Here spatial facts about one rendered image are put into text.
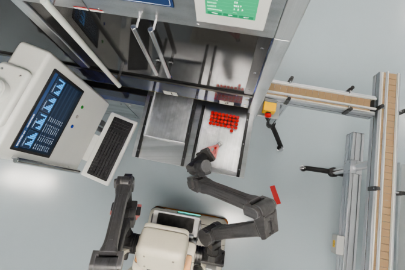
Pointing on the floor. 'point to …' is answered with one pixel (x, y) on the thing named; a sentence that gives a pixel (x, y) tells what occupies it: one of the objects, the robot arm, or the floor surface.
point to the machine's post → (285, 29)
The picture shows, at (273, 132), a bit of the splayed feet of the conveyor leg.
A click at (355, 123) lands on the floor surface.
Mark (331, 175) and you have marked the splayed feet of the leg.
